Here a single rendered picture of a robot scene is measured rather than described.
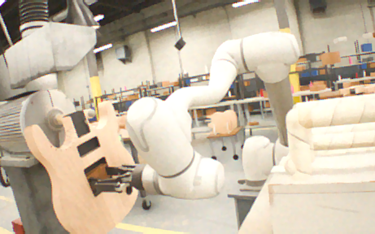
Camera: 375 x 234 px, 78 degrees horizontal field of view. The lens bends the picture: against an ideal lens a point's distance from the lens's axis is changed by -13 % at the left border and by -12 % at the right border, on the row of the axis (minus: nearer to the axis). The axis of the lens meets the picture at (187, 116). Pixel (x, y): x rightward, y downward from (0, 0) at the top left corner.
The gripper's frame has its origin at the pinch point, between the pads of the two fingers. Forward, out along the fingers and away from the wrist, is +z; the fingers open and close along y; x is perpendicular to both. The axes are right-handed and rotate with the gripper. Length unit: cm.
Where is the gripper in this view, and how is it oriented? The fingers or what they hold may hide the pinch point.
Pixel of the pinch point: (100, 176)
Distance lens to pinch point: 87.8
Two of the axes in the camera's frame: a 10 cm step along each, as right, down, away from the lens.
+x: -2.5, -9.4, -2.2
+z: -8.7, 1.1, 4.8
